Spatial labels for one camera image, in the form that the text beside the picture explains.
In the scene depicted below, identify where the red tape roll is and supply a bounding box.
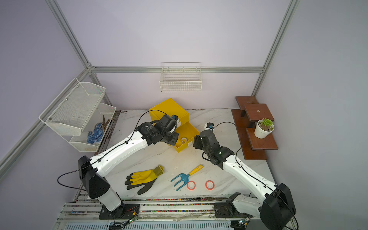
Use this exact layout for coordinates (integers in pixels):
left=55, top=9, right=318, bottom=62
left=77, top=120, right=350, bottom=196
left=205, top=180, right=215, bottom=191
left=187, top=181, right=196, bottom=191

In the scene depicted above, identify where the brown wooden step shelf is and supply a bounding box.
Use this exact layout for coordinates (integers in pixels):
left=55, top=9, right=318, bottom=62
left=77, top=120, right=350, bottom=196
left=232, top=96, right=278, bottom=160

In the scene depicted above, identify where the blue glove in shelf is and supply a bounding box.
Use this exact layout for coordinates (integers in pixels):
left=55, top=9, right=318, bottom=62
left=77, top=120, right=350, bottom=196
left=87, top=123, right=104, bottom=144

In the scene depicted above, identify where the white wire wall basket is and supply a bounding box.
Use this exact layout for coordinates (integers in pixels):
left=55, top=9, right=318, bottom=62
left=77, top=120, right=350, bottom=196
left=160, top=62, right=203, bottom=93

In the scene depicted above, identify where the metal base rail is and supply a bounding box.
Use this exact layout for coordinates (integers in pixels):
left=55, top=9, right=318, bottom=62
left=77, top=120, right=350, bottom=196
left=54, top=193, right=265, bottom=230

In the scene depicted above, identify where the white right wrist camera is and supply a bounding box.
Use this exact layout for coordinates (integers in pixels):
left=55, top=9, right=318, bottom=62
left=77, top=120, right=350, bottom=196
left=205, top=122, right=214, bottom=130

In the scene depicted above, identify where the yellow drawer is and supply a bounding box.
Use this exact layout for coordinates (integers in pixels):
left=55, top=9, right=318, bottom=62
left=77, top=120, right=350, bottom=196
left=174, top=122, right=199, bottom=152

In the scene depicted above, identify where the white potted succulent plant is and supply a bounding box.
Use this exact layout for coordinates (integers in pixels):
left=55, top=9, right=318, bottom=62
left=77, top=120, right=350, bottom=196
left=255, top=118, right=275, bottom=139

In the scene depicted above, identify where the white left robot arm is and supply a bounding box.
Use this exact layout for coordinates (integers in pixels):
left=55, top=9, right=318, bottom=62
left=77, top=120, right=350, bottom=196
left=78, top=114, right=179, bottom=220

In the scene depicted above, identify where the yellow black work glove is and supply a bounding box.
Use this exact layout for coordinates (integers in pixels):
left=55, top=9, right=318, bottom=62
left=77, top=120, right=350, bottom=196
left=125, top=165, right=164, bottom=195

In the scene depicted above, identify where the white mesh wall shelf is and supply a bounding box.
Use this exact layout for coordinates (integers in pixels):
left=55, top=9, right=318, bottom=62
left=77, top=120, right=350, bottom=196
left=39, top=78, right=116, bottom=152

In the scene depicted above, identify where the aluminium frame rail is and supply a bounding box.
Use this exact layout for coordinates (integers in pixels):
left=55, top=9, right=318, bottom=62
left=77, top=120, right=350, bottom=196
left=0, top=0, right=98, bottom=179

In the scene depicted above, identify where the yellow plastic drawer cabinet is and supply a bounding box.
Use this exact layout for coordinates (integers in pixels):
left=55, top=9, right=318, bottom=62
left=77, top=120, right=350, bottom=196
left=149, top=98, right=190, bottom=133

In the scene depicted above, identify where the blue yellow garden fork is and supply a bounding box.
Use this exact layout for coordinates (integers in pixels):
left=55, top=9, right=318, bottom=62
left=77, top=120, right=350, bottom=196
left=171, top=164, right=204, bottom=191

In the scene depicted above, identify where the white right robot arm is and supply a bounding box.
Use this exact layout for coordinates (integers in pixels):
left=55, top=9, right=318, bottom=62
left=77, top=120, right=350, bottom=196
left=193, top=129, right=296, bottom=230

